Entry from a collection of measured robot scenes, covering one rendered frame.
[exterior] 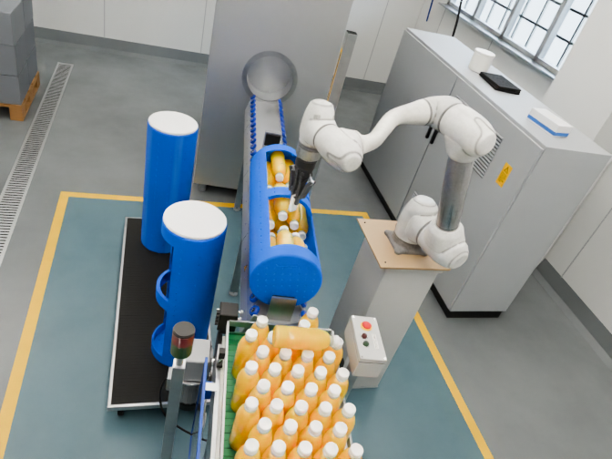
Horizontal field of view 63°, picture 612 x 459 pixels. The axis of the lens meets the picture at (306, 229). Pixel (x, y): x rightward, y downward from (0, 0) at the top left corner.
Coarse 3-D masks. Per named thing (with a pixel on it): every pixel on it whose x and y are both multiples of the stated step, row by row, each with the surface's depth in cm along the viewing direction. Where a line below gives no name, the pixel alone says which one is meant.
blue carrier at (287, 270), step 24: (264, 168) 235; (264, 192) 220; (288, 192) 218; (264, 216) 206; (264, 240) 194; (312, 240) 217; (264, 264) 186; (288, 264) 187; (312, 264) 188; (264, 288) 193; (288, 288) 194; (312, 288) 195
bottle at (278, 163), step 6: (270, 156) 253; (276, 156) 248; (282, 156) 250; (270, 162) 249; (276, 162) 243; (282, 162) 244; (276, 168) 240; (282, 168) 241; (276, 174) 239; (282, 174) 239
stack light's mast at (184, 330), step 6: (180, 324) 143; (186, 324) 143; (192, 324) 144; (174, 330) 141; (180, 330) 141; (186, 330) 142; (192, 330) 142; (180, 336) 140; (186, 336) 140; (180, 360) 149
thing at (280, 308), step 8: (272, 296) 190; (280, 296) 192; (288, 296) 193; (272, 304) 192; (280, 304) 193; (288, 304) 193; (272, 312) 195; (280, 312) 195; (288, 312) 196; (280, 320) 198; (288, 320) 198
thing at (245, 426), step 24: (240, 384) 156; (240, 408) 146; (264, 408) 150; (288, 408) 154; (312, 408) 155; (336, 408) 157; (240, 432) 148; (240, 456) 135; (264, 456) 138; (288, 456) 141; (312, 456) 147; (336, 456) 141
